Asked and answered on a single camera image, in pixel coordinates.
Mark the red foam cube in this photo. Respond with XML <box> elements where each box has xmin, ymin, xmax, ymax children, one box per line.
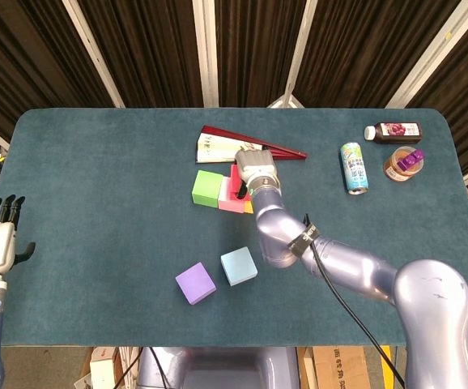
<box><xmin>228</xmin><ymin>163</ymin><xmax>255</xmax><ymax>203</ymax></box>

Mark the yellow floor strip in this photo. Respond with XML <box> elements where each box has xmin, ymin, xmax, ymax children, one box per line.
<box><xmin>379</xmin><ymin>345</ymin><xmax>398</xmax><ymax>389</ymax></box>

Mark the purple foam cube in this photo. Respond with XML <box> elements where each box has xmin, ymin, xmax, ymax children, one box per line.
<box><xmin>175</xmin><ymin>262</ymin><xmax>218</xmax><ymax>306</ymax></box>

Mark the white frame post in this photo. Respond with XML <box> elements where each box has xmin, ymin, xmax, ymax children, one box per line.
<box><xmin>62</xmin><ymin>0</ymin><xmax>126</xmax><ymax>109</ymax></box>
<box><xmin>266</xmin><ymin>0</ymin><xmax>320</xmax><ymax>109</ymax></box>
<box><xmin>191</xmin><ymin>0</ymin><xmax>220</xmax><ymax>109</ymax></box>
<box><xmin>385</xmin><ymin>0</ymin><xmax>468</xmax><ymax>109</ymax></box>

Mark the purple plastic toy block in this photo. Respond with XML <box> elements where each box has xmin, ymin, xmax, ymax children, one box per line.
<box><xmin>397</xmin><ymin>148</ymin><xmax>426</xmax><ymax>173</ymax></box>

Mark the light wooden board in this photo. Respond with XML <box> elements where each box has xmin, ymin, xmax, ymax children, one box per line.
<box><xmin>296</xmin><ymin>347</ymin><xmax>319</xmax><ymax>389</ymax></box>

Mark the green foam cube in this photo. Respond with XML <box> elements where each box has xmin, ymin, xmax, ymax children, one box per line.
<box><xmin>191</xmin><ymin>169</ymin><xmax>223</xmax><ymax>208</ymax></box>

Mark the orange labelled jar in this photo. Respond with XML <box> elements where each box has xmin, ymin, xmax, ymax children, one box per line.
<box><xmin>382</xmin><ymin>145</ymin><xmax>424</xmax><ymax>182</ymax></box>

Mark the light blue drink can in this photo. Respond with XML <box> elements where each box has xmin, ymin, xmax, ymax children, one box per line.
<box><xmin>339</xmin><ymin>142</ymin><xmax>370</xmax><ymax>196</ymax></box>

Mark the pink foam cube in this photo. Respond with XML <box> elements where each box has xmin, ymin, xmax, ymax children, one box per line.
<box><xmin>218</xmin><ymin>176</ymin><xmax>247</xmax><ymax>214</ymax></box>

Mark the grey robot torso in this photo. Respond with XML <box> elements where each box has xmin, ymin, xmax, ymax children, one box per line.
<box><xmin>136</xmin><ymin>346</ymin><xmax>302</xmax><ymax>389</ymax></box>

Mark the brown cardboard box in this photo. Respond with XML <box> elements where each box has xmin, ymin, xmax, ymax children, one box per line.
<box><xmin>313</xmin><ymin>346</ymin><xmax>372</xmax><ymax>389</ymax></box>

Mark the dark grape juice bottle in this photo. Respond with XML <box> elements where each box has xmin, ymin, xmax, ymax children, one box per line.
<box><xmin>364</xmin><ymin>122</ymin><xmax>423</xmax><ymax>145</ymax></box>

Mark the light blue foam cube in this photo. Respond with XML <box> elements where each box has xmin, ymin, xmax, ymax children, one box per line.
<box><xmin>219</xmin><ymin>246</ymin><xmax>258</xmax><ymax>287</ymax></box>

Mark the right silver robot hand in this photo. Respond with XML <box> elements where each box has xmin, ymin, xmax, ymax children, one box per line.
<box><xmin>233</xmin><ymin>146</ymin><xmax>279</xmax><ymax>200</ymax></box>

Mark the red paper folding fan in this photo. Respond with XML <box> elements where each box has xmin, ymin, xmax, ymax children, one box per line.
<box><xmin>195</xmin><ymin>125</ymin><xmax>308</xmax><ymax>165</ymax></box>

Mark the teal felt table cover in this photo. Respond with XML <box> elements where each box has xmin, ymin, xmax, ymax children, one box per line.
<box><xmin>0</xmin><ymin>107</ymin><xmax>468</xmax><ymax>348</ymax></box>

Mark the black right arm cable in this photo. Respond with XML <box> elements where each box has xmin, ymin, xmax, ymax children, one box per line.
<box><xmin>302</xmin><ymin>214</ymin><xmax>407</xmax><ymax>389</ymax></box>

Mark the white cardboard box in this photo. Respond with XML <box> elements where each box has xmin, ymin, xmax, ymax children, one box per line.
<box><xmin>74</xmin><ymin>346</ymin><xmax>144</xmax><ymax>389</ymax></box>

